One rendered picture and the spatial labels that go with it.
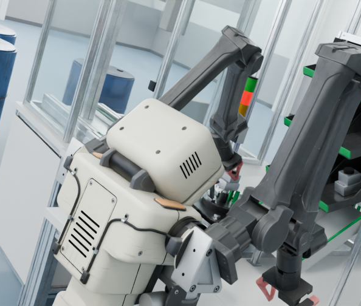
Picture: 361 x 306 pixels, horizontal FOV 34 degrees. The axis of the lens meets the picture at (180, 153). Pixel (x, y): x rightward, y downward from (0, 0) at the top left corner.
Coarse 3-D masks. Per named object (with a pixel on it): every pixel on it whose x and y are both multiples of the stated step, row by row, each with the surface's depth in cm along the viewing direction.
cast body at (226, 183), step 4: (224, 172) 203; (232, 172) 201; (224, 176) 203; (228, 176) 201; (240, 176) 203; (220, 180) 203; (224, 180) 201; (228, 180) 201; (232, 180) 201; (236, 180) 202; (220, 184) 202; (224, 184) 201; (228, 184) 201; (232, 184) 202; (236, 184) 203; (224, 188) 201; (228, 188) 202; (232, 188) 203; (236, 188) 204
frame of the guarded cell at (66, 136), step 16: (320, 0) 308; (48, 16) 282; (96, 16) 244; (96, 32) 244; (304, 32) 314; (96, 48) 247; (304, 48) 316; (32, 64) 290; (32, 80) 290; (80, 80) 250; (288, 80) 321; (80, 96) 252; (32, 112) 285; (272, 128) 326; (256, 160) 329
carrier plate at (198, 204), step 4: (200, 200) 205; (196, 204) 200; (200, 204) 201; (196, 208) 197; (200, 208) 197; (204, 208) 199; (208, 208) 200; (200, 212) 196; (204, 212) 195; (208, 212) 196; (212, 212) 197; (216, 212) 198; (204, 216) 194; (208, 216) 193; (212, 216) 194; (224, 216) 198; (208, 220) 192; (212, 220) 191; (216, 220) 191; (220, 220) 192
